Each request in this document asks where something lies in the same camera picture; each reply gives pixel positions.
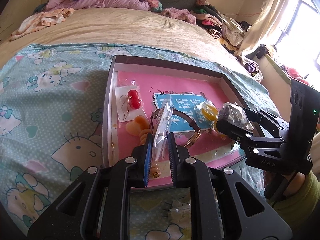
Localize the pearl hair clip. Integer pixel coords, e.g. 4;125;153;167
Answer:
217;102;254;131

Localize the small clear jewelry bag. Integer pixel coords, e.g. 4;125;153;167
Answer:
150;99;174;165

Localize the yellow hair clip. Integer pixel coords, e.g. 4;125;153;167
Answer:
196;100;226;140

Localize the orange spiral hair clip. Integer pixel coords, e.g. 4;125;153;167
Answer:
125;115;163;179

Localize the right hand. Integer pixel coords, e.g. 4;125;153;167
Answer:
283;172;306;197

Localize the green fleece sleeve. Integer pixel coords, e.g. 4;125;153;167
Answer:
268;172;319;232

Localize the purple clothes heap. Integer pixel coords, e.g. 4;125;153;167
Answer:
241;57;264;83

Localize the grey cardboard box tray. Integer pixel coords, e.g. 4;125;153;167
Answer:
102;56;246;188

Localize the pile of clothes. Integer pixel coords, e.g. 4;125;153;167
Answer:
190;0;251;55

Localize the Hello Kitty blue blanket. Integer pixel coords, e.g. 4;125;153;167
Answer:
1;43;278;235

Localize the mauve fluffy garment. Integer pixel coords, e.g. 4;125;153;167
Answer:
161;8;196;24

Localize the cream curtain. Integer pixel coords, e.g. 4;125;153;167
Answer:
234;0;290;56

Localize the beige bed sheet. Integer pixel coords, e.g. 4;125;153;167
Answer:
1;8;247;74

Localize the pink duvet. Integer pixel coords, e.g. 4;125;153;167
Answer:
44;0;151;12

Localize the pink patterned garment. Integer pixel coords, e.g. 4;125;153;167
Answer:
9;8;75;41

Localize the cream wardrobe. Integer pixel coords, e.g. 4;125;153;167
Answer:
1;0;41;42

